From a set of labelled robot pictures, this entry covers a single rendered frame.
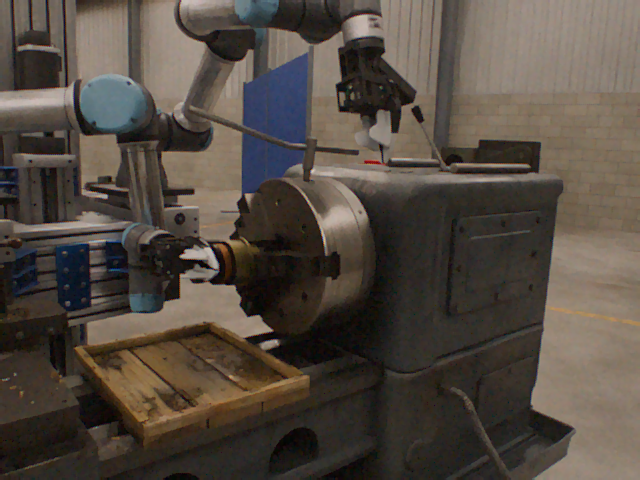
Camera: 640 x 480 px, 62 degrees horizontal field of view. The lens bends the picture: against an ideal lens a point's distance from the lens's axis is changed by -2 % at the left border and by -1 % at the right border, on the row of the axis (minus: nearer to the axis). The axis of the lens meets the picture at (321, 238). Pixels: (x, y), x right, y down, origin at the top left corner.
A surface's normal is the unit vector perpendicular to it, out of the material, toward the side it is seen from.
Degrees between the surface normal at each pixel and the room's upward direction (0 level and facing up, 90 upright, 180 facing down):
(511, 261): 90
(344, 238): 68
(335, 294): 106
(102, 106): 90
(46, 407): 0
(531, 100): 90
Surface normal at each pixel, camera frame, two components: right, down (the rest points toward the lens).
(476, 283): 0.63, 0.16
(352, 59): 0.62, -0.09
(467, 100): -0.55, 0.12
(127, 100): 0.23, 0.16
